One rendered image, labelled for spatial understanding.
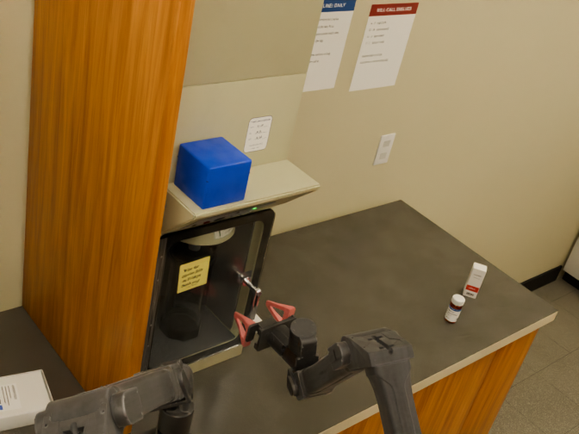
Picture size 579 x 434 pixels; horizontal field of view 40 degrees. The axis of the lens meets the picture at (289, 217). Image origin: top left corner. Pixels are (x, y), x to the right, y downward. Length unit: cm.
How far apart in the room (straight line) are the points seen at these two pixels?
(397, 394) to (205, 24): 70
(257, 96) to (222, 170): 20
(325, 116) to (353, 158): 26
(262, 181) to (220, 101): 20
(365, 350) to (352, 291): 110
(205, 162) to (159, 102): 17
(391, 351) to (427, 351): 96
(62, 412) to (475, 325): 163
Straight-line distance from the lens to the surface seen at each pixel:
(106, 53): 146
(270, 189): 157
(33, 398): 181
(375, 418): 214
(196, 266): 169
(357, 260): 249
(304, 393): 166
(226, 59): 147
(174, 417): 136
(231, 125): 155
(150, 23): 133
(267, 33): 151
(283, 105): 162
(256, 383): 196
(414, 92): 270
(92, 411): 95
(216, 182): 144
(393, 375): 126
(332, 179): 260
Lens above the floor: 228
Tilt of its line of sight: 31 degrees down
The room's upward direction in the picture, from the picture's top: 14 degrees clockwise
